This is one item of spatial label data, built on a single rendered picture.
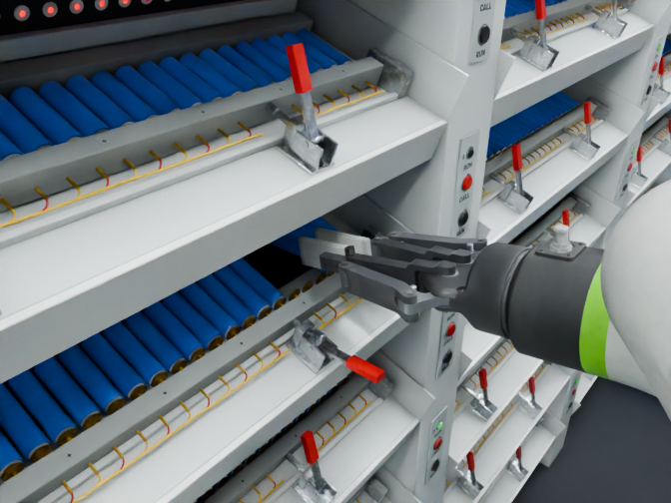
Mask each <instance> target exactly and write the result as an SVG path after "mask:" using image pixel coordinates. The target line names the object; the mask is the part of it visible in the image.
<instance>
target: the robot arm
mask: <svg viewBox="0 0 671 503"><path fill-rule="evenodd" d="M554 231H555V234H554V238H550V239H548V240H543V241H541V242H539V243H538V244H536V245H535V246H534V247H533V248H526V247H520V246H515V245H509V244H503V243H492V244H488V243H487V239H486V238H468V239H461V238H451V237H442V236H432V235H422V234H412V233H402V232H390V233H389V234H388V238H387V239H386V238H382V237H377V238H373V239H372V240H370V239H369V238H364V237H360V236H355V235H350V234H346V233H341V232H336V231H332V230H327V229H322V228H317V229H315V234H316V238H315V239H313V238H308V237H300V238H298V240H299V246H300V252H301V258H302V264H304V265H308V266H312V267H316V268H320V269H323V270H328V271H331V272H335V273H339V276H340V283H341V289H342V290H344V291H347V292H349V293H351V294H354V295H356V296H358V297H361V298H363V299H365V300H368V301H370V302H372V303H375V304H377V305H379V306H382V307H384V308H387V309H389V310H391V311H394V312H396V313H397V314H398V315H399V316H400V317H401V318H402V319H403V320H404V321H405V322H407V323H415V322H418V321H419V314H418V313H419V312H421V311H424V310H428V309H431V308H435V309H436V310H438V311H442V312H459V313H461V314H462V315H463V316H464V317H465V318H466V319H467V320H468V322H469V323H470V325H471V326H472V327H473V328H475V329H477V330H479V331H483V332H486V333H490V334H493V335H497V336H500V337H504V338H507V339H510V340H511V342H512V344H513V346H514V348H515V350H516V351H517V352H519V353H521V354H524V355H527V356H531V357H534V358H538V359H541V360H544V361H548V362H551V363H555V364H558V365H561V366H565V367H568V368H572V369H575V370H578V371H582V372H585V373H589V374H592V375H596V376H599V377H602V378H606V379H609V380H613V381H616V382H619V383H622V384H625V385H628V386H631V387H633V388H636V389H639V390H642V391H644V392H646V393H649V394H651V395H654V396H656V397H657V398H658V399H659V401H660V403H661V405H662V406H663V408H664V410H665V412H666V413H667V415H668V417H669V419H670V420H671V180H669V181H667V182H665V183H663V184H661V185H659V186H657V187H656V188H654V189H652V190H651V191H649V192H648V193H646V194H645V195H643V196H642V197H641V198H640V199H639V200H637V201H636V202H635V203H634V204H633V205H632V206H631V207H630V208H629V209H628V210H627V211H626V212H625V213H624V215H623V216H622V217H621V218H620V220H619V221H618V223H617V224H616V226H615V227H614V229H613V231H612V233H611V235H610V237H609V239H608V242H607V244H606V247H605V250H603V249H597V248H591V247H587V246H586V243H583V242H575V241H569V240H568V226H564V225H559V226H555V227H554ZM402 242H403V243H402Z"/></svg>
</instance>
